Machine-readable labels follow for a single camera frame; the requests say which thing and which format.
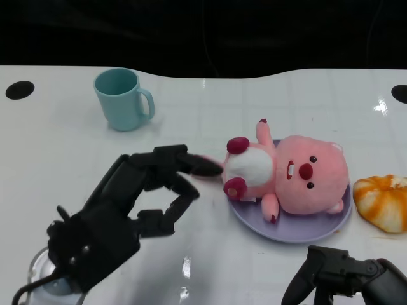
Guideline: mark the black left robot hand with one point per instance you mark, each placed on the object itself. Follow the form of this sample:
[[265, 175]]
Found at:
[[105, 206]]

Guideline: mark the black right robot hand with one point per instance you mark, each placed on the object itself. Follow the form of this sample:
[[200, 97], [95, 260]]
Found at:
[[365, 279]]

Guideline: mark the pink plush beaver doll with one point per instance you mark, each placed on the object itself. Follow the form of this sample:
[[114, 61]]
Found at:
[[318, 190]]

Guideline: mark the orange striped bread bun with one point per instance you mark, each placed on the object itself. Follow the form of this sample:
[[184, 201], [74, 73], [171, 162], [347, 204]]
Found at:
[[381, 203]]

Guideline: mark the light blue plastic mug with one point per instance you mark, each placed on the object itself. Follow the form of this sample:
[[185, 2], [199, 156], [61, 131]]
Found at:
[[119, 105]]

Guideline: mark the black round table grommet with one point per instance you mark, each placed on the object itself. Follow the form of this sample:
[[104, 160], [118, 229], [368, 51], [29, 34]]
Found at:
[[19, 90], [400, 94]]

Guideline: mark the lavender plastic plate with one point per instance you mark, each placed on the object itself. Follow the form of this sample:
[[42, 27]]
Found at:
[[286, 228]]

